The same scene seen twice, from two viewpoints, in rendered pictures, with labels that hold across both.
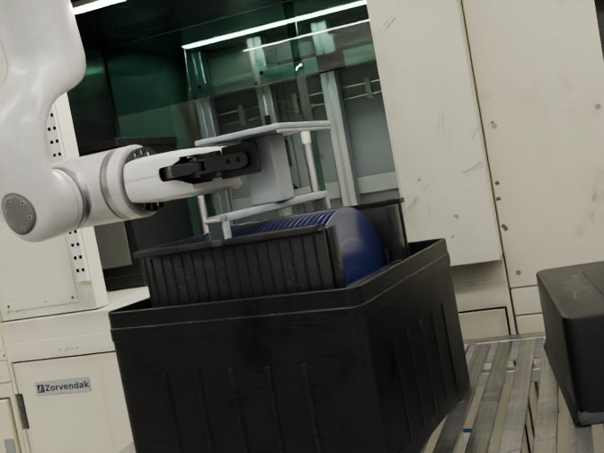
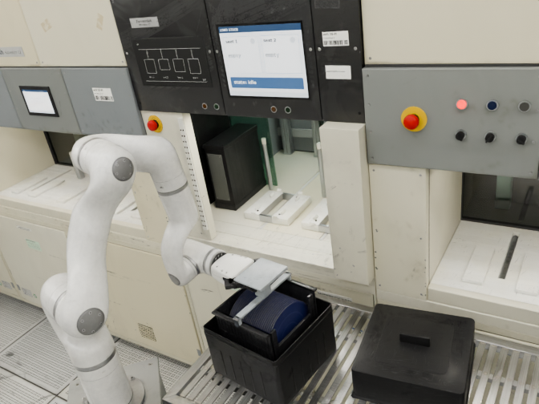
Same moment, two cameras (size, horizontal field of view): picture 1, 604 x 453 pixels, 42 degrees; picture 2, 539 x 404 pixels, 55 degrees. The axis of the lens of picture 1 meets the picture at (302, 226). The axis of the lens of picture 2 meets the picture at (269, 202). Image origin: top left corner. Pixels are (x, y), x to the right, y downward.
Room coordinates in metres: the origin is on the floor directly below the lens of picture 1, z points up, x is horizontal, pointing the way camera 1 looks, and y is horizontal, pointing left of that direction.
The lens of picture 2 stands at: (-0.29, -0.36, 1.91)
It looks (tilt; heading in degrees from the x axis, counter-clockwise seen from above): 27 degrees down; 16
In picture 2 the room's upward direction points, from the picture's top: 9 degrees counter-clockwise
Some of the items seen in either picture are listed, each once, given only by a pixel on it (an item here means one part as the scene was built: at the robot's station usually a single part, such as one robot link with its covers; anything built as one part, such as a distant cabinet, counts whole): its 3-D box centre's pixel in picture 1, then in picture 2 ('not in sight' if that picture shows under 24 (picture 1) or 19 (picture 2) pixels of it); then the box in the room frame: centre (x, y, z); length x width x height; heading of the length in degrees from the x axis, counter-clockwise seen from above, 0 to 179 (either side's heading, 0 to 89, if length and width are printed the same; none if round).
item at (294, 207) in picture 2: not in sight; (277, 206); (1.56, 0.14, 0.89); 0.22 x 0.21 x 0.04; 161
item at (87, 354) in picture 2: not in sight; (76, 317); (0.65, 0.50, 1.07); 0.19 x 0.12 x 0.24; 54
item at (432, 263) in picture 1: (301, 350); (271, 337); (0.83, 0.02, 0.85); 0.28 x 0.28 x 0.17; 63
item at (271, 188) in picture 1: (288, 278); (267, 316); (0.83, 0.02, 0.93); 0.24 x 0.20 x 0.32; 153
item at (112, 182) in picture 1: (136, 182); (216, 262); (0.92, 0.18, 1.06); 0.09 x 0.03 x 0.08; 153
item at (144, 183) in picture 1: (178, 173); (231, 268); (0.88, 0.12, 1.06); 0.11 x 0.10 x 0.07; 63
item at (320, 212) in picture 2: not in sight; (336, 215); (1.47, -0.12, 0.89); 0.22 x 0.21 x 0.04; 161
